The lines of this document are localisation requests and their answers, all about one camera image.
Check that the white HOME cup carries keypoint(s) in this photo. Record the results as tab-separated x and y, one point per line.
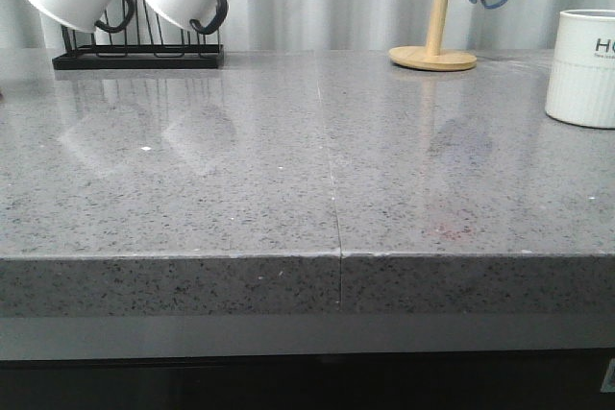
581	84

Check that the wooden mug tree stand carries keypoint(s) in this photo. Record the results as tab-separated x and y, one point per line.
431	56

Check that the black cabinet drawer front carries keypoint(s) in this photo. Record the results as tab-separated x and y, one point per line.
523	379

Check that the black wire mug rack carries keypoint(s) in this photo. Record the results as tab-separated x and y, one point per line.
148	42

